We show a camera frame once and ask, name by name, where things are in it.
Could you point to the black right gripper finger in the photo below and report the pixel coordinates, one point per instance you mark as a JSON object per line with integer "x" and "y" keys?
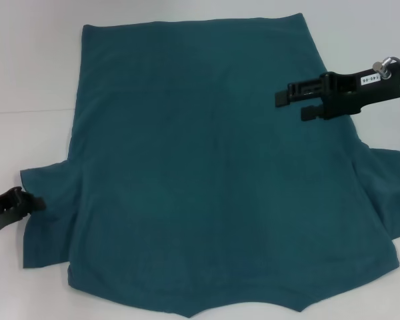
{"x": 303, "y": 91}
{"x": 311, "y": 112}

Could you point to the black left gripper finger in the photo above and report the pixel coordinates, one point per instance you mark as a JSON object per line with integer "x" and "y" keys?
{"x": 33, "y": 204}

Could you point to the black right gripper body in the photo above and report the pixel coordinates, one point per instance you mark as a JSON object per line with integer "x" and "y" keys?
{"x": 346, "y": 93}

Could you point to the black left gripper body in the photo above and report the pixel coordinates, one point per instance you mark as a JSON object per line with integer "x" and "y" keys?
{"x": 3, "y": 208}

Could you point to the teal blue t-shirt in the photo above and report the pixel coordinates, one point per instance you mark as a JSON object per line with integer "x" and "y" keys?
{"x": 193, "y": 160}

